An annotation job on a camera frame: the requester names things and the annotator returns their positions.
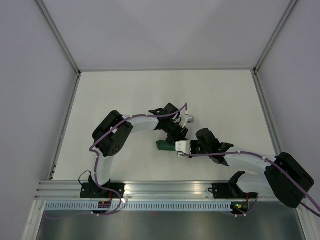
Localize dark green cloth napkin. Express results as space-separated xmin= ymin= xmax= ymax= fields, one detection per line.
xmin=156 ymin=140 xmax=176 ymax=152

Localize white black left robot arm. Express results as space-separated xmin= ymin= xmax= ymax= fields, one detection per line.
xmin=84 ymin=103 xmax=188 ymax=198

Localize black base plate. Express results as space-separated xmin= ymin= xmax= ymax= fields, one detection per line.
xmin=208 ymin=182 xmax=258 ymax=200
xmin=80 ymin=182 xmax=125 ymax=199

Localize aluminium mounting rail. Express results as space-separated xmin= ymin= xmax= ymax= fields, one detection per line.
xmin=34 ymin=181 xmax=307 ymax=201

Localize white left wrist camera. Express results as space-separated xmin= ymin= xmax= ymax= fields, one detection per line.
xmin=180 ymin=110 xmax=195 ymax=128

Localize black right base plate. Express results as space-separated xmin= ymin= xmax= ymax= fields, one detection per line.
xmin=208 ymin=182 xmax=258 ymax=200

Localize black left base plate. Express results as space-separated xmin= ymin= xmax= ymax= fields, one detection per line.
xmin=80 ymin=182 xmax=125 ymax=199

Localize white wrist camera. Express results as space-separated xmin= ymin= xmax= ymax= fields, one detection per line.
xmin=180 ymin=110 xmax=195 ymax=128
xmin=175 ymin=140 xmax=192 ymax=157

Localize white slotted cable duct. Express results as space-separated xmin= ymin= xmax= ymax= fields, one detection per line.
xmin=44 ymin=201 xmax=232 ymax=212

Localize aluminium enclosure frame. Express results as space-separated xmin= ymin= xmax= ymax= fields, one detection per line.
xmin=24 ymin=0 xmax=320 ymax=240

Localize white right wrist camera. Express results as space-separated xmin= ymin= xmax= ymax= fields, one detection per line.
xmin=175 ymin=140 xmax=192 ymax=157

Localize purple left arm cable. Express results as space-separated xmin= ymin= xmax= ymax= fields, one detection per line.
xmin=44 ymin=101 xmax=189 ymax=221

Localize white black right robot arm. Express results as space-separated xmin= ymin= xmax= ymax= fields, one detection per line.
xmin=186 ymin=128 xmax=315 ymax=209

